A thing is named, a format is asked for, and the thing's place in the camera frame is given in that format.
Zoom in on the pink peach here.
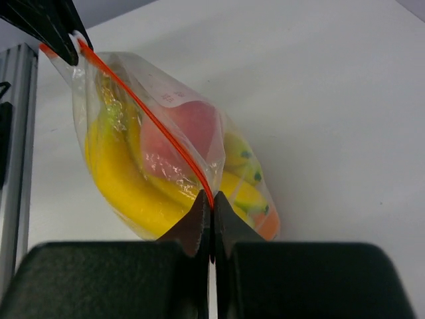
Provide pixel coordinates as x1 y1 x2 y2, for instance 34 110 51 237
140 101 223 179

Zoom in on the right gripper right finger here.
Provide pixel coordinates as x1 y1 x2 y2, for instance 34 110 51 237
212 193 415 318

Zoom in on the yellow banana bunch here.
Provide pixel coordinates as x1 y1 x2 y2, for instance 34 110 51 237
84 74 199 240
220 132 269 229

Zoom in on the clear zip top bag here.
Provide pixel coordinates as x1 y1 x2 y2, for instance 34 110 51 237
41 45 281 241

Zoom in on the orange tomato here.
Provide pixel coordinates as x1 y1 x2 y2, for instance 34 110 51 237
253 205 281 241

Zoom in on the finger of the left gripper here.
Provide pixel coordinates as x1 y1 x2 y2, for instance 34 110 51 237
1 0 78 66
61 0 93 49

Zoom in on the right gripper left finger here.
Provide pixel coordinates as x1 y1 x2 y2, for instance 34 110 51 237
1 193 210 318

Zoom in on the aluminium mounting rail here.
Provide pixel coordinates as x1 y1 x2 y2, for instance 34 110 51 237
1 43 37 285

